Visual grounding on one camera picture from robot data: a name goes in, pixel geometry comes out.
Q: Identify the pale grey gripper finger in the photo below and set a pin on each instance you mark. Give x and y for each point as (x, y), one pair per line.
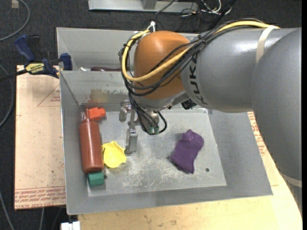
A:
(131, 142)
(123, 114)

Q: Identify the yellow crumpled plastic cup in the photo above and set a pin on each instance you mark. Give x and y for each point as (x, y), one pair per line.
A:
(112, 155)

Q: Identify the grey metal bin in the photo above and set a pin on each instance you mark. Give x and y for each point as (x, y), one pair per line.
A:
(153, 176)

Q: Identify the red-brown spray bottle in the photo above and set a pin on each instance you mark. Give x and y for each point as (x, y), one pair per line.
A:
(90, 145)

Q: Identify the green block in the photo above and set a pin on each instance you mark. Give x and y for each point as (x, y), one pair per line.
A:
(95, 179)

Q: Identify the purple cloth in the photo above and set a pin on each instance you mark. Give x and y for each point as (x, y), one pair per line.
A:
(186, 151)

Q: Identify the black cylinder on white bracket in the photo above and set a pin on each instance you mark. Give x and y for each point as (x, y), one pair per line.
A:
(189, 104)

